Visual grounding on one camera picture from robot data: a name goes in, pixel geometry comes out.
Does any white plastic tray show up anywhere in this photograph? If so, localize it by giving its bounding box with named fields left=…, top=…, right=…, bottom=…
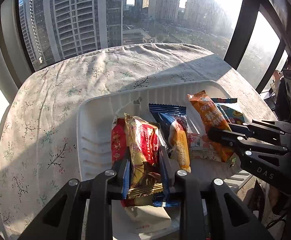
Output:
left=77, top=80, right=252, bottom=239

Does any orange snack packet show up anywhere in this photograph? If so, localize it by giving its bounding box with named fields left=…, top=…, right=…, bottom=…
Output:
left=187, top=90, right=234, bottom=163

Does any red white snack bag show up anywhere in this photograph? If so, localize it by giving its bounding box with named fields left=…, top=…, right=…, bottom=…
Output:
left=111, top=98, right=171, bottom=234

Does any white red fruit packet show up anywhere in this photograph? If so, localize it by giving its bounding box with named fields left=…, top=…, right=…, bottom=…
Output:
left=188, top=133, right=221, bottom=162

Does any floral tablecloth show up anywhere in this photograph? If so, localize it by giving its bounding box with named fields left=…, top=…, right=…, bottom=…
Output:
left=0, top=43, right=275, bottom=239

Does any gold red pie packet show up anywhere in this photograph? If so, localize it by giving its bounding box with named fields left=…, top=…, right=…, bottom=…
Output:
left=124, top=114, right=163, bottom=199

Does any blue bread snack packet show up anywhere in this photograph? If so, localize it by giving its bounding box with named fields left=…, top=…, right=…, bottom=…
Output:
left=149, top=103, right=191, bottom=207

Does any bystander person in black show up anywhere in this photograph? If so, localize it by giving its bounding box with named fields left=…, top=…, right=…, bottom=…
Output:
left=272, top=56, right=291, bottom=122

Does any blue panda chips bag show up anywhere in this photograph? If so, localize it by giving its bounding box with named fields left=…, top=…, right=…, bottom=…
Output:
left=212, top=98, right=247, bottom=125

